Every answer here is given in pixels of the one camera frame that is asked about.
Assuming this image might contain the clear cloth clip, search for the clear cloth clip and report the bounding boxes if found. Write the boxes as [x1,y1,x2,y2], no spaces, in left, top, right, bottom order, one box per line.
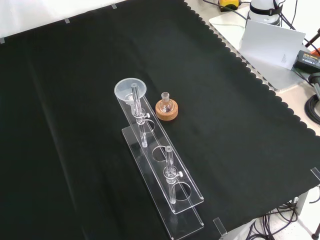
[309,167,320,181]
[212,217,228,237]

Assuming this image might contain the small glass round-bottom flask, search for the small glass round-bottom flask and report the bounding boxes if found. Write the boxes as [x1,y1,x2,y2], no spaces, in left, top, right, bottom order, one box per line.
[160,91,174,114]

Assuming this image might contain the black power adapter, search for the black power adapter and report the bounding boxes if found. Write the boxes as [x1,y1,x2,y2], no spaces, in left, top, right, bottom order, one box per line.
[292,49,320,74]

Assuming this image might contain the clear plastic funnel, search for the clear plastic funnel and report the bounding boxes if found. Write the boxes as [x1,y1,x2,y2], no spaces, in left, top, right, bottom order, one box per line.
[114,77,148,115]

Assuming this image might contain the pale board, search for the pale board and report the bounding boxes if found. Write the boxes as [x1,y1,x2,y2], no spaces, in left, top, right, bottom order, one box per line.
[239,19,307,71]

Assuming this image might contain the clear acrylic funnel stand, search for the clear acrylic funnel stand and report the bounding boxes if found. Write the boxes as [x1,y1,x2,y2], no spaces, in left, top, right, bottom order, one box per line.
[114,83,205,240]

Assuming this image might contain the black and red cable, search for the black and red cable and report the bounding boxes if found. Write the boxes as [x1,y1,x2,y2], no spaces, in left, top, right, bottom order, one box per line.
[303,26,320,55]

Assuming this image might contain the cork ring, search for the cork ring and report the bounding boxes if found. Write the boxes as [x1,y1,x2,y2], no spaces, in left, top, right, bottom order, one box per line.
[155,99,180,122]

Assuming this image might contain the yellow stop button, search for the yellow stop button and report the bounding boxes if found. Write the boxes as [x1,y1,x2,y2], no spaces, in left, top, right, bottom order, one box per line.
[216,0,242,12]

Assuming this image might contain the coiled black cable bundle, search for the coiled black cable bundle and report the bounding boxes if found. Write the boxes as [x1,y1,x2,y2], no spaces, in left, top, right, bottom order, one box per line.
[304,93,320,124]

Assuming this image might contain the black bench cloth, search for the black bench cloth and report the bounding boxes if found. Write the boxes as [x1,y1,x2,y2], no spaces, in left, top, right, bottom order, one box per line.
[0,0,320,240]

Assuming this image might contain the black plug with grey cord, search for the black plug with grey cord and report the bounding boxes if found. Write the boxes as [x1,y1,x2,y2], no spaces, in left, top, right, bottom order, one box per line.
[308,72,320,101]

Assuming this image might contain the black cables under bench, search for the black cables under bench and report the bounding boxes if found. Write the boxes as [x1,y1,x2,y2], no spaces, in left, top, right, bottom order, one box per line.
[246,196,320,240]

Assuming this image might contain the grey metal base plate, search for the grey metal base plate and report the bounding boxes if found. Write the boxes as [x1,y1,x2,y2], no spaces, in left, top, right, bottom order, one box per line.
[208,10,312,92]

